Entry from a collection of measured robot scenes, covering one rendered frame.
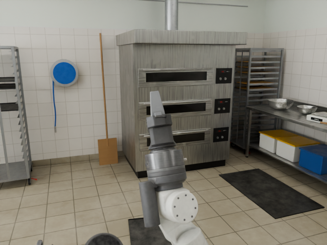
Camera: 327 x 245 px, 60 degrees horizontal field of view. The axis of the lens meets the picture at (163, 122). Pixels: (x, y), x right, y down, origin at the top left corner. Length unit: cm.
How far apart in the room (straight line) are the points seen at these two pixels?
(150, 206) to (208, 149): 375
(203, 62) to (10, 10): 275
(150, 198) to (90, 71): 409
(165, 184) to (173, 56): 332
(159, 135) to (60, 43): 407
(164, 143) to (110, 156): 405
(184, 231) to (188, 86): 336
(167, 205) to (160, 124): 17
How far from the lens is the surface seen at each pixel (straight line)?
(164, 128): 62
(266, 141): 478
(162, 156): 61
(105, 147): 461
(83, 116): 472
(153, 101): 65
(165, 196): 62
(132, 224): 312
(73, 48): 462
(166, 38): 360
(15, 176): 428
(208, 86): 412
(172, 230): 70
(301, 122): 402
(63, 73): 448
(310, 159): 419
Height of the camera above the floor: 173
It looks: 14 degrees down
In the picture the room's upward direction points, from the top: straight up
